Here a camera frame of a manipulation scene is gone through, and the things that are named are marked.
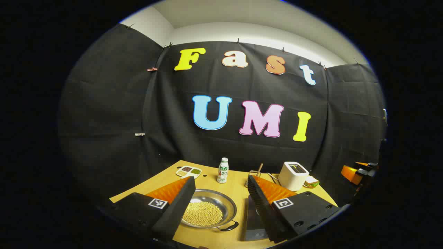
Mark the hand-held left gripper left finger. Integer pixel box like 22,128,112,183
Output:
110,176,196,242

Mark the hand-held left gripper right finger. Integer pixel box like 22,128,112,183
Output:
247,175,341,244

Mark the black induction cooktop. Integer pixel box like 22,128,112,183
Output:
242,195,269,241

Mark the pile of yellow soybeans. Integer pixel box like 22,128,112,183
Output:
182,202,224,226

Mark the steel pot with black handles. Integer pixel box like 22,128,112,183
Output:
181,189,239,231

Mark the white divided tray of beans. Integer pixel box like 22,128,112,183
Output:
176,166,202,179

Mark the white toaster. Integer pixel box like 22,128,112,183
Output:
278,162,309,192

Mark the white drink bottle green cap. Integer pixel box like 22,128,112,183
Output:
217,158,229,184

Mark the wire mesh utensil basket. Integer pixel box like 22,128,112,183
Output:
245,170,262,188

